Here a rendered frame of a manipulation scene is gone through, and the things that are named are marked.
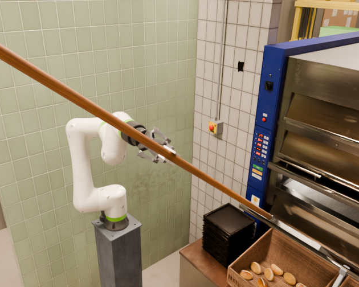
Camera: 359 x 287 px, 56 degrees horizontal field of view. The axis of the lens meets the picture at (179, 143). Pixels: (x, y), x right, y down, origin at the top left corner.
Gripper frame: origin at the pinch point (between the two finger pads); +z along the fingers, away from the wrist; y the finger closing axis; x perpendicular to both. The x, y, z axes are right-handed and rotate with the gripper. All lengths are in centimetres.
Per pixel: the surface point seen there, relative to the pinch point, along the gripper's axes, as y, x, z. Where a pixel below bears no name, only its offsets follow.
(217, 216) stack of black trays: 20, -139, -57
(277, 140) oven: -48, -120, -36
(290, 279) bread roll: 30, -167, 3
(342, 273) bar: 5, -117, 39
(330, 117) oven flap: -69, -103, -3
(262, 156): -34, -128, -44
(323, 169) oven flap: -43, -123, 1
